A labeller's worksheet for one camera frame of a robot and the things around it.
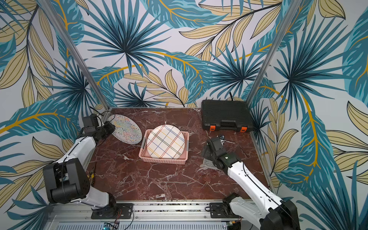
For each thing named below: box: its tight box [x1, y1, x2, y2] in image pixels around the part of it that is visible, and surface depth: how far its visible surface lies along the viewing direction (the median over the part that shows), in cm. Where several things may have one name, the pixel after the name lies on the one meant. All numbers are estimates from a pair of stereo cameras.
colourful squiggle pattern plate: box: [108, 114, 143, 145], surface depth 97 cm
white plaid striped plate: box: [146, 124, 186, 160], surface depth 96 cm
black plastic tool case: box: [200, 99, 254, 133], surface depth 107 cm
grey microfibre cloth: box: [199, 158, 221, 172], surface depth 90 cm
